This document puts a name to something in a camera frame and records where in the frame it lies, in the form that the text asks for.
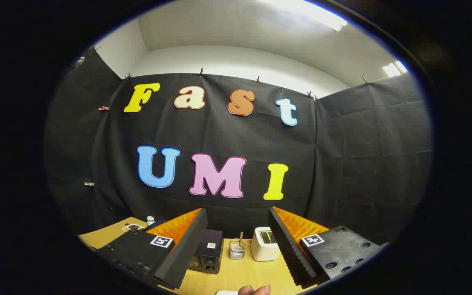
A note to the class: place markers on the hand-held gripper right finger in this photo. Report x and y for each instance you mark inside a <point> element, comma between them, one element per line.
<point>287,250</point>

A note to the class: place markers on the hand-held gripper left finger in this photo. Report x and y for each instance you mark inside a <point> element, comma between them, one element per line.
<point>187,250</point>

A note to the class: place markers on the black toaster oven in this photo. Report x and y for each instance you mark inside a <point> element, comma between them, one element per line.
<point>209,254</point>

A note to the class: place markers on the white square plate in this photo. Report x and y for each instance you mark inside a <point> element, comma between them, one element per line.
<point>227,292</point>

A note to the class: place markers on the white toaster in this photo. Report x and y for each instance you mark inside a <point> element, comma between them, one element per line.
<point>262,250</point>

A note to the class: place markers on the small white bottle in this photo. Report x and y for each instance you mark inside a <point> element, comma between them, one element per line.
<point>150,221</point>

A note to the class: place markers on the wooden stick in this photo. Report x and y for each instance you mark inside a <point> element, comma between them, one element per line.
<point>241,239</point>

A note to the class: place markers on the small patterned flat dish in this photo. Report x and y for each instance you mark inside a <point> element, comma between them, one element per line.
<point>132,227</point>

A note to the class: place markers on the row of black clips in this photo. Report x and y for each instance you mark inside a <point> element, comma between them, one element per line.
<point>200,73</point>

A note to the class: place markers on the small ceiling light panel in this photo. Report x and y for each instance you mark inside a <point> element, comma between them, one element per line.
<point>394,68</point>

